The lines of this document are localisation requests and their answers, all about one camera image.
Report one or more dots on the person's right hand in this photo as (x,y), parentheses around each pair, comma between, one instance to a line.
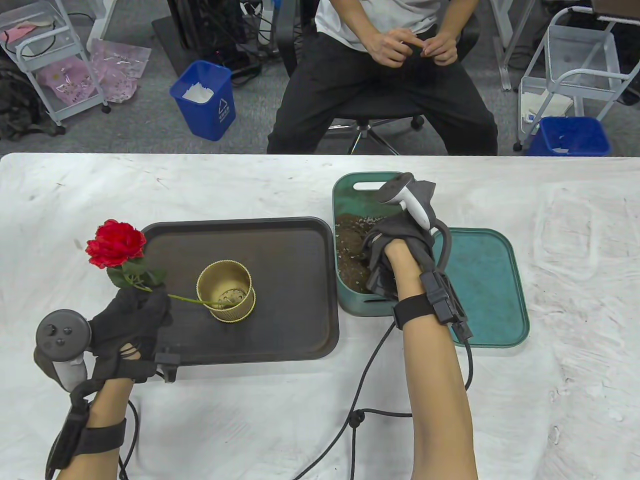
(415,235)

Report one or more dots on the person's left hand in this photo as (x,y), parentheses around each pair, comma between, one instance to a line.
(130,320)

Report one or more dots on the brown potting mix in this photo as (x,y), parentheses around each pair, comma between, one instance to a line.
(350,245)

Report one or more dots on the red artificial rose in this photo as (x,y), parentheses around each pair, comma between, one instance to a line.
(115,245)

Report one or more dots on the person's right forearm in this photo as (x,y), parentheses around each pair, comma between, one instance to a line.
(435,400)

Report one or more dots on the person's left forearm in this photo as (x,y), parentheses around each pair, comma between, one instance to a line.
(105,405)

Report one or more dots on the grey handheld controller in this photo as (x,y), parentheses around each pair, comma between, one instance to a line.
(412,200)
(60,335)

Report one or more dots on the green plastic bin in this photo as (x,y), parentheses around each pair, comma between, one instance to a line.
(350,195)

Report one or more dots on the green plastic bin lid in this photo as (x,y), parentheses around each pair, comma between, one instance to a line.
(490,285)

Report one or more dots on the yellow ribbed flower pot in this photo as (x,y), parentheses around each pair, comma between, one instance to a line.
(230,312)

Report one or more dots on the black office chair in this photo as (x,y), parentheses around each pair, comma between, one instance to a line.
(370,131)

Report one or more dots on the dark brown plastic tray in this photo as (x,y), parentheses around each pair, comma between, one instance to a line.
(290,280)

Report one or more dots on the blue waste bin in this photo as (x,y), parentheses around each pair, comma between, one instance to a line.
(570,137)
(205,112)

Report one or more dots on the white crumpled paper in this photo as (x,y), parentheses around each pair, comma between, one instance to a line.
(197,94)

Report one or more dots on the black backpack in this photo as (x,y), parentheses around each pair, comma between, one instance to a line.
(17,105)

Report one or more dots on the pink plastic bag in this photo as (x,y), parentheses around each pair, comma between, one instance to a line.
(67,80)
(120,70)

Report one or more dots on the black floor mat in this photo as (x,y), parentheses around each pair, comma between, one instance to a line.
(167,45)

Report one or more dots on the black computer tower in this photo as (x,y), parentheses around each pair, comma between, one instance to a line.
(205,25)

